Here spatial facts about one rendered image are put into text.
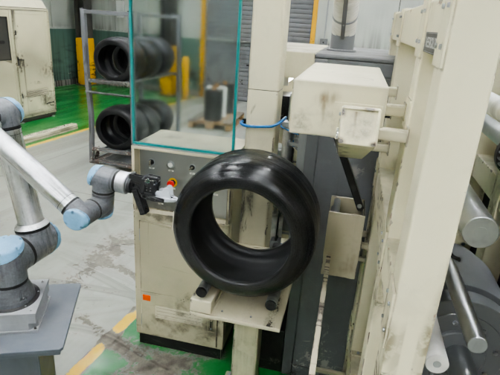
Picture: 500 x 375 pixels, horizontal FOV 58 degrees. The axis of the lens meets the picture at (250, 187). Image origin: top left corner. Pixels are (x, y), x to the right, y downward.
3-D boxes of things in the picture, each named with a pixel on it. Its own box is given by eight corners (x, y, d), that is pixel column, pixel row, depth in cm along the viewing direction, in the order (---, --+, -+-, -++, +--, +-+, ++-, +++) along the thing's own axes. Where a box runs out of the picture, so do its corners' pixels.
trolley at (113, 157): (141, 150, 671) (138, 11, 604) (181, 156, 657) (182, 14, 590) (88, 177, 550) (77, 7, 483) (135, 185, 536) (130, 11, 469)
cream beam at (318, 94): (309, 100, 180) (312, 62, 175) (373, 106, 175) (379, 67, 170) (286, 133, 124) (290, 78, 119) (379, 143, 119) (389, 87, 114)
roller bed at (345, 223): (324, 253, 216) (331, 195, 205) (355, 258, 213) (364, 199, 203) (320, 274, 198) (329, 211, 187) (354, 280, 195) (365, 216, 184)
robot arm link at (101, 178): (97, 181, 191) (97, 159, 187) (123, 188, 190) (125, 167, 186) (84, 189, 183) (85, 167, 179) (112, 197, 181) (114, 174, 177)
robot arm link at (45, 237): (14, 265, 208) (-33, 101, 183) (42, 248, 223) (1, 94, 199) (41, 268, 203) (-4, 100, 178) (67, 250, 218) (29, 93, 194)
